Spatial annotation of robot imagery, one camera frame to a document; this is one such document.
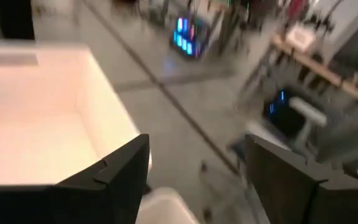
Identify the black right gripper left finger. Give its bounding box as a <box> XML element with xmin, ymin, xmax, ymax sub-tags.
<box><xmin>0</xmin><ymin>133</ymin><xmax>151</xmax><ymax>224</ymax></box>

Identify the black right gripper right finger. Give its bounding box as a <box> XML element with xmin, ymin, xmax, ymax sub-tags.
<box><xmin>244</xmin><ymin>133</ymin><xmax>358</xmax><ymax>224</ymax></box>

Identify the white perforated plastic bin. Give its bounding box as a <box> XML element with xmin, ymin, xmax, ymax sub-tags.
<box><xmin>0</xmin><ymin>39</ymin><xmax>154</xmax><ymax>187</ymax></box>

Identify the wooden desk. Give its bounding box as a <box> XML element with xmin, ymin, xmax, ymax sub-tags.
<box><xmin>270</xmin><ymin>32</ymin><xmax>358</xmax><ymax>106</ymax></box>

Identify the white box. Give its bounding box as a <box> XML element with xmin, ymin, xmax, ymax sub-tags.
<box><xmin>285</xmin><ymin>24</ymin><xmax>317</xmax><ymax>52</ymax></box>

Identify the computer tower with coloured lights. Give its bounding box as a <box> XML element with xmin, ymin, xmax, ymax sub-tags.
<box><xmin>169</xmin><ymin>14</ymin><xmax>213</xmax><ymax>60</ymax></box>

